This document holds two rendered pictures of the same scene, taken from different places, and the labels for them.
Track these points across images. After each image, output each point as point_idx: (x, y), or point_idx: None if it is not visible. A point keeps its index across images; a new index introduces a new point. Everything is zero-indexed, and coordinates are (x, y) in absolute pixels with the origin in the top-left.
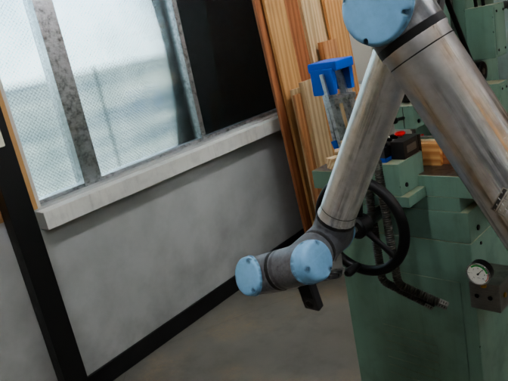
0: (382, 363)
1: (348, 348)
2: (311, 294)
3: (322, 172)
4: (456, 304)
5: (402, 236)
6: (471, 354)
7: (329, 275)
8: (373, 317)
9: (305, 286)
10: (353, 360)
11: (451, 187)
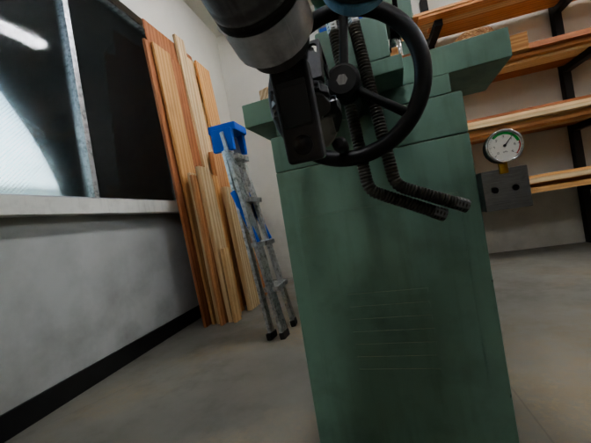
0: (346, 359)
1: (267, 388)
2: (311, 109)
3: (257, 103)
4: (455, 225)
5: (425, 62)
6: (480, 296)
7: (333, 97)
8: (331, 290)
9: (298, 92)
10: (278, 397)
11: (437, 61)
